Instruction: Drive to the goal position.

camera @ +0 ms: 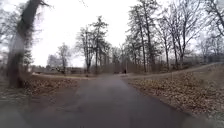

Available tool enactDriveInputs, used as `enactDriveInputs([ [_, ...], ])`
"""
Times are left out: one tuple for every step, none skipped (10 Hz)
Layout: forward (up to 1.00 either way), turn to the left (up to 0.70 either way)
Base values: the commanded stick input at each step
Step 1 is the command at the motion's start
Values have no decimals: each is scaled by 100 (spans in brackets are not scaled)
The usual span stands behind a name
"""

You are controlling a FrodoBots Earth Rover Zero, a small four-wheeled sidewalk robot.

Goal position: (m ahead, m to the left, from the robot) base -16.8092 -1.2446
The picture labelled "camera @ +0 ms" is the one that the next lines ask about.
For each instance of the pale side path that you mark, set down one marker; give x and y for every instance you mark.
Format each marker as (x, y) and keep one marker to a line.
(173, 71)

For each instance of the person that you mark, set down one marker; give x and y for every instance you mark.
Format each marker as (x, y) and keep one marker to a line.
(125, 71)

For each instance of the row of bare trees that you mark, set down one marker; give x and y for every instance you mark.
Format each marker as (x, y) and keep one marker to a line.
(150, 40)

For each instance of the dark grey asphalt path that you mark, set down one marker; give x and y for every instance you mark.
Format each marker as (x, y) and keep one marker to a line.
(106, 103)

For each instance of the large bare tree trunk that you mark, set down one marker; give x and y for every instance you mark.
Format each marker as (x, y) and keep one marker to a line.
(18, 50)

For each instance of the leaf-covered ground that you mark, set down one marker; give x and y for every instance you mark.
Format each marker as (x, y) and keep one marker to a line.
(186, 90)
(43, 85)

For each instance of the bare tree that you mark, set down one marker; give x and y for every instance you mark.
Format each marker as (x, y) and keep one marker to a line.
(63, 56)

